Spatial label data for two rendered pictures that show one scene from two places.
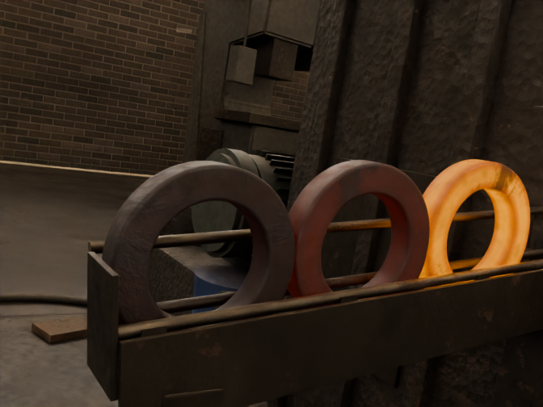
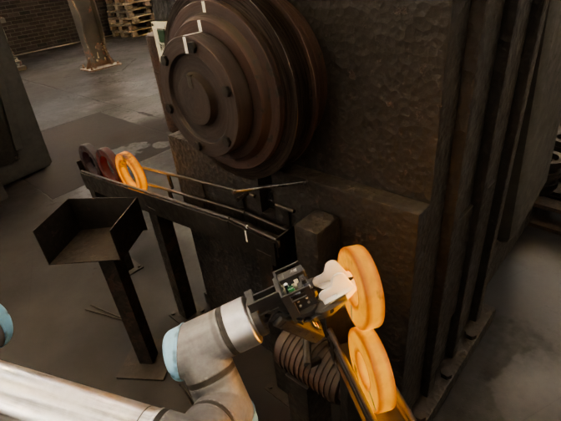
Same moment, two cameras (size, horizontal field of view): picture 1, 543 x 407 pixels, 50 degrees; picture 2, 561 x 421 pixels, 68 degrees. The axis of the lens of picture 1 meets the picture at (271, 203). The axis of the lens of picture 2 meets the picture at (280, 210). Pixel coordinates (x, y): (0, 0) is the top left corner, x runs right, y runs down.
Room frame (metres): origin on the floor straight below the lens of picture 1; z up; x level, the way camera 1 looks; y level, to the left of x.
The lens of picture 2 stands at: (0.99, -1.91, 1.39)
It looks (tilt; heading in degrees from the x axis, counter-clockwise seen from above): 32 degrees down; 78
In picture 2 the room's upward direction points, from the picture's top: 6 degrees counter-clockwise
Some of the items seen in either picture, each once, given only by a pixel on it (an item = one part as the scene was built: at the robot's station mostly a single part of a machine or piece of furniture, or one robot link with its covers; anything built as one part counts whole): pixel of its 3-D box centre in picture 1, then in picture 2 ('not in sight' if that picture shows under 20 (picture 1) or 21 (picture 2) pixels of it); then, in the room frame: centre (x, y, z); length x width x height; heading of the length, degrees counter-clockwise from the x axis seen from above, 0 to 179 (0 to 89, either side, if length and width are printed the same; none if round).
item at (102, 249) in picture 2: not in sight; (119, 294); (0.62, -0.60, 0.36); 0.26 x 0.20 x 0.72; 158
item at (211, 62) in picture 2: not in sight; (203, 98); (1.04, -0.91, 1.11); 0.28 x 0.06 x 0.28; 123
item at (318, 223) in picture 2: not in sight; (319, 256); (1.26, -1.05, 0.68); 0.11 x 0.08 x 0.24; 33
